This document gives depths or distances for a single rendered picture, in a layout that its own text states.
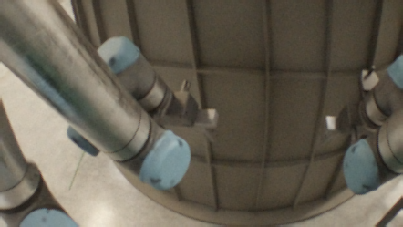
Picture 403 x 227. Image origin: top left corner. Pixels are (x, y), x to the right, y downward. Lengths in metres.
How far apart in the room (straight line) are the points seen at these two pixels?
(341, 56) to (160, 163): 0.63
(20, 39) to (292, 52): 0.68
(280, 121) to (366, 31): 0.44
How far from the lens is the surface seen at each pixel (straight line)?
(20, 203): 0.41
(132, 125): 0.30
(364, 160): 0.34
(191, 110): 0.57
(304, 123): 0.93
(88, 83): 0.25
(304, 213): 1.37
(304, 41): 0.76
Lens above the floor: 1.21
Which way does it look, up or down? 41 degrees down
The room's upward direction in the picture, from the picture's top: 8 degrees counter-clockwise
